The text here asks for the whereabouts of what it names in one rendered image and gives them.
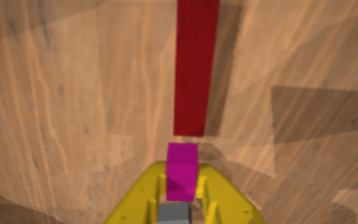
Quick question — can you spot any red rod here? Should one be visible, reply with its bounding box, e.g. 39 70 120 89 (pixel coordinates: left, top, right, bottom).
173 0 220 137

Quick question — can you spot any magenta rectangular block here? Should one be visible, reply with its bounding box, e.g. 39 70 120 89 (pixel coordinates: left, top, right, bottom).
166 142 198 202

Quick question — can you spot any grey rectangular block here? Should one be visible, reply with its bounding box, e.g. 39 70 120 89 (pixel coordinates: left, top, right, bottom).
157 202 192 224

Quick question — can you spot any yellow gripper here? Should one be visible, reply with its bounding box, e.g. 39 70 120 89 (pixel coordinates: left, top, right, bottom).
103 161 266 224

